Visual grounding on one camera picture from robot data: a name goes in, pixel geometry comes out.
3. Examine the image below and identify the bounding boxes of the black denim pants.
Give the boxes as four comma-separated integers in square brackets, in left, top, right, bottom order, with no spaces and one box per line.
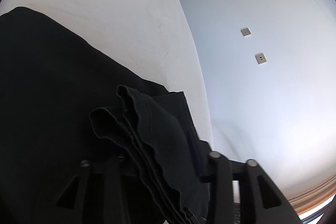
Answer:
[1,7,210,223]

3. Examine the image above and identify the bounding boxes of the white bed mattress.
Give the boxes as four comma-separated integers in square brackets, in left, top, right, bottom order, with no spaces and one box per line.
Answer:
[1,0,213,142]

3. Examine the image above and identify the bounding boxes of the right wall socket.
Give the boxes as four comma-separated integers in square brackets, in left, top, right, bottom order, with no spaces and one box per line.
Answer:
[255,53,267,65]

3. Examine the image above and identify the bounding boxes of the wall socket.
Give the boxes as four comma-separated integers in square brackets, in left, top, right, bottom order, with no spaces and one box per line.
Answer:
[255,53,267,65]
[241,28,252,36]

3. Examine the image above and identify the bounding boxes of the left wall socket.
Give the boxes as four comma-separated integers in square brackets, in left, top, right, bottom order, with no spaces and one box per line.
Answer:
[241,28,252,36]

